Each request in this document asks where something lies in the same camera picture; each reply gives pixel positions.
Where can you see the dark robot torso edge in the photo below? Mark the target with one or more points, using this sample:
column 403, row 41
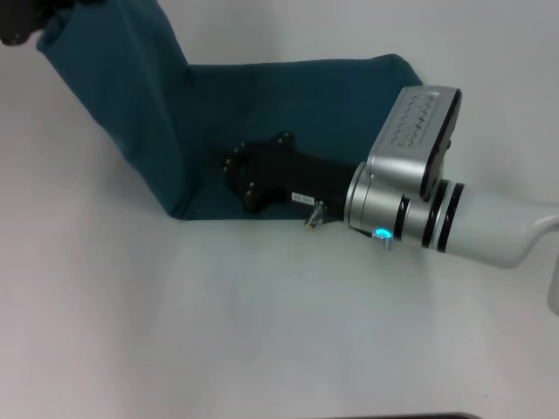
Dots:
column 428, row 416

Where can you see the teal t-shirt with FREE print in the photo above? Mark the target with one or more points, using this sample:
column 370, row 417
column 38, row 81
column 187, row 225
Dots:
column 144, row 87

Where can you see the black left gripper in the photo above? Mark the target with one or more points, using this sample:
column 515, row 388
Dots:
column 26, row 19

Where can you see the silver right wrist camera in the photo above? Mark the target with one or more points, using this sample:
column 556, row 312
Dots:
column 410, row 135

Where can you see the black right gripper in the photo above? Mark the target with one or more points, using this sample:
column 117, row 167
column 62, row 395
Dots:
column 297, row 174

